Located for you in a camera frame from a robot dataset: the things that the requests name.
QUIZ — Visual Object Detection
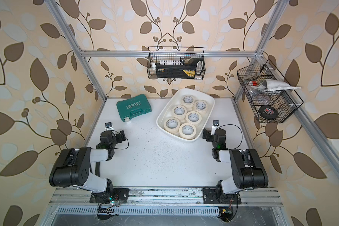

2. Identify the masking tape roll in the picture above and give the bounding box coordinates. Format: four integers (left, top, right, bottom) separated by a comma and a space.
185, 111, 202, 125
192, 100, 209, 115
180, 95, 196, 107
179, 123, 197, 140
163, 117, 181, 134
171, 105, 187, 120

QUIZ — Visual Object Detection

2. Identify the white plastic storage tray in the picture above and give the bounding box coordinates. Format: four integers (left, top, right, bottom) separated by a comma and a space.
156, 88, 215, 142

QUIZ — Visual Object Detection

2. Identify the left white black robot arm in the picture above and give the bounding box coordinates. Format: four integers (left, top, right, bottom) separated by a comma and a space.
49, 130, 127, 196

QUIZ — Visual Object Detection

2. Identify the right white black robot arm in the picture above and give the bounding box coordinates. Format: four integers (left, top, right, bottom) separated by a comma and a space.
202, 128, 268, 196

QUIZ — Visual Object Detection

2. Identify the black tape roll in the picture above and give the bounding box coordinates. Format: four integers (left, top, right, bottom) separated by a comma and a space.
259, 105, 279, 120

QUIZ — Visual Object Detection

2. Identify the black yellow box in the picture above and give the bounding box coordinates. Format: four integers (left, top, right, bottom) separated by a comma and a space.
152, 58, 205, 79

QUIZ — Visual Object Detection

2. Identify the green tool case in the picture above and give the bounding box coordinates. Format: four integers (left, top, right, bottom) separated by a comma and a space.
116, 94, 152, 122

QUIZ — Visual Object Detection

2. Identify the white cloth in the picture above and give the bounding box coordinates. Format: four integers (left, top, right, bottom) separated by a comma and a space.
257, 79, 301, 92

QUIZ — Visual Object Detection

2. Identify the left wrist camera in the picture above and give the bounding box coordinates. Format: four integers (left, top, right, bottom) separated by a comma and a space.
105, 122, 114, 131

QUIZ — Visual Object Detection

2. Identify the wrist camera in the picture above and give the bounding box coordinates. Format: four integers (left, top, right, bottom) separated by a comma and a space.
211, 120, 219, 135
105, 122, 114, 131

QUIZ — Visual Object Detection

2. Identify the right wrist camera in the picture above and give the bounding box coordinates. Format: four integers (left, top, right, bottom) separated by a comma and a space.
211, 120, 219, 135

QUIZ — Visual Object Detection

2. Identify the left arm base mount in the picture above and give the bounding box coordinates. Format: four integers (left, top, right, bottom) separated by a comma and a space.
89, 188, 130, 204

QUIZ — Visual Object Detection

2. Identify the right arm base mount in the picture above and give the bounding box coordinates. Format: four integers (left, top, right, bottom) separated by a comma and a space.
202, 187, 242, 205

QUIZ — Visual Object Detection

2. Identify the black wire basket right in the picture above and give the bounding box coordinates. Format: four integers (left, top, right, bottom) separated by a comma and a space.
237, 59, 304, 123

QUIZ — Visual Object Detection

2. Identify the black wire basket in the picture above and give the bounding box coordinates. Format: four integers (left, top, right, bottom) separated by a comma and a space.
237, 59, 304, 123
147, 46, 206, 80

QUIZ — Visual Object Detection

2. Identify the black wire basket back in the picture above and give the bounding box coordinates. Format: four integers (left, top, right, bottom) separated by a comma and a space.
147, 46, 206, 80

